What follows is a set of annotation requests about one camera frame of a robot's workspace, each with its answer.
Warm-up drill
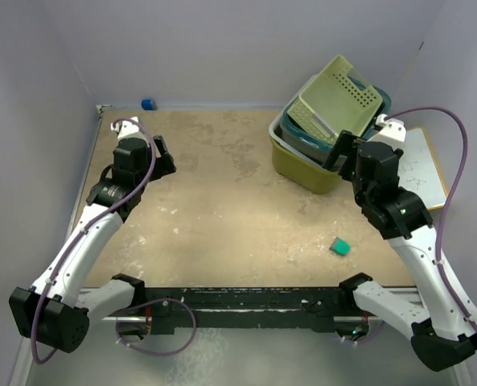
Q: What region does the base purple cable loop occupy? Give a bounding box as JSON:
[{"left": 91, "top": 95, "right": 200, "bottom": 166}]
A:
[{"left": 115, "top": 298, "right": 198, "bottom": 357}]

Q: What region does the large olive green container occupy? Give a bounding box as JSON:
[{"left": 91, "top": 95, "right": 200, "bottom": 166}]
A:
[{"left": 270, "top": 138, "right": 341, "bottom": 195}]

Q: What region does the small whiteboard orange frame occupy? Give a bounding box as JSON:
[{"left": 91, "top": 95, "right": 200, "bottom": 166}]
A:
[{"left": 398, "top": 127, "right": 448, "bottom": 210}]

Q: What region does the pale green perforated basket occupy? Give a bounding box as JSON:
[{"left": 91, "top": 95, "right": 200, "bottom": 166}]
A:
[{"left": 287, "top": 55, "right": 383, "bottom": 144}]

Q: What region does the white perforated basket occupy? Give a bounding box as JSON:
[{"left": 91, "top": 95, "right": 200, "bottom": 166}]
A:
[{"left": 269, "top": 75, "right": 322, "bottom": 166}]

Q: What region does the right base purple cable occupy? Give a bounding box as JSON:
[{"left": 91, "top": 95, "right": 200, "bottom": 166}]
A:
[{"left": 340, "top": 319, "right": 386, "bottom": 347}]

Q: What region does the grey plastic tub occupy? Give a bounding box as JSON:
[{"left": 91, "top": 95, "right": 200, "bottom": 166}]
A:
[{"left": 280, "top": 122, "right": 331, "bottom": 163}]

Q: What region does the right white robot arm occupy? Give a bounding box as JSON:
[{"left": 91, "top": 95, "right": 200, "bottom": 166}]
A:
[{"left": 324, "top": 114, "right": 477, "bottom": 372}]

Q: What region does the blue cap object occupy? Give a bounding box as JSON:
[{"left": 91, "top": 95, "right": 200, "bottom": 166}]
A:
[{"left": 141, "top": 98, "right": 157, "bottom": 111}]

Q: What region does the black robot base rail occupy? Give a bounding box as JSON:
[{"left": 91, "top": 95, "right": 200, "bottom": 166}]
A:
[{"left": 101, "top": 285, "right": 386, "bottom": 337}]

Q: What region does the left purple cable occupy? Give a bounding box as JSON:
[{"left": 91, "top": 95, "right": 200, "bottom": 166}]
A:
[{"left": 31, "top": 117, "right": 158, "bottom": 365}]

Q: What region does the green whiteboard eraser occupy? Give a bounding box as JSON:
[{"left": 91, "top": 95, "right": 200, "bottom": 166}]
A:
[{"left": 329, "top": 237, "right": 351, "bottom": 257}]

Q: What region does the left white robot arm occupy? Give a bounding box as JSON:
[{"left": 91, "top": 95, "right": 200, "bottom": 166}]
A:
[{"left": 9, "top": 117, "right": 176, "bottom": 364}]

